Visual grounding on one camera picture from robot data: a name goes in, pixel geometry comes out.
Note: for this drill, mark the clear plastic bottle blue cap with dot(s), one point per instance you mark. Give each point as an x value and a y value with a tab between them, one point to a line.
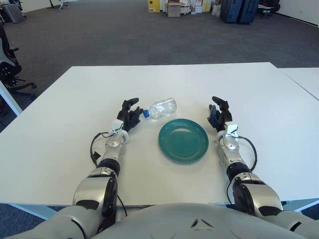
163	107

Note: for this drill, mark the black chair with white seat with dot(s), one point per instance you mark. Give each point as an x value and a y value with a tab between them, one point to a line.
268	10

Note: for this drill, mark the white plastic bag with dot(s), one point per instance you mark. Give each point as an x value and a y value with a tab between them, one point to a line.
216	10

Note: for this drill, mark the black stand base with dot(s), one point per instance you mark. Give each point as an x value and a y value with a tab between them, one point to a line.
58	5

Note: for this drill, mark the white table leg frame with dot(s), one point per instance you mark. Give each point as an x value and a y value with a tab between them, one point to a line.
301	205
32	210

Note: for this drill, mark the yellow box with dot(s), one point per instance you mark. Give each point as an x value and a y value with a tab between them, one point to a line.
152	6

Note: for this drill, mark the brown cardboard box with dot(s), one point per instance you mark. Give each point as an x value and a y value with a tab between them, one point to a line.
173	10

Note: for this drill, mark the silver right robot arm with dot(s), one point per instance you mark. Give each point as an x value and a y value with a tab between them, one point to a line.
256	191

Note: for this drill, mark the grey hard case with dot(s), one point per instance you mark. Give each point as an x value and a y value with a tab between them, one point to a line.
13	13

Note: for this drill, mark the blue suitcase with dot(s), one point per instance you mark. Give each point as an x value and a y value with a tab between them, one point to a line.
230	12

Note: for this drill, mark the grey robot torso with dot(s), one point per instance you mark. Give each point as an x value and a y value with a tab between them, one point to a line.
174	221

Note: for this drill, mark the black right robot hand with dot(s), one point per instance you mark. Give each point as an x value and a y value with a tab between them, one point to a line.
220	117

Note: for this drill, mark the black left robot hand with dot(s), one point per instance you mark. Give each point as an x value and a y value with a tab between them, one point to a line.
129	117

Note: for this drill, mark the stack of white boxes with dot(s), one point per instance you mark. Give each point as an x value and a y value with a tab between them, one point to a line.
197	6

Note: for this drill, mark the black office chair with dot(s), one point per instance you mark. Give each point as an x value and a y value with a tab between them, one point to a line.
7	67

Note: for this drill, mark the dark navy suitcase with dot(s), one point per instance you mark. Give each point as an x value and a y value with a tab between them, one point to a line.
248	12

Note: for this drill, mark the teal green plate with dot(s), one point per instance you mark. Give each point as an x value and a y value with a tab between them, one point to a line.
183	142

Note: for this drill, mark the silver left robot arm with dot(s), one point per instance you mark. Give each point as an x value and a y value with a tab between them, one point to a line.
94	184

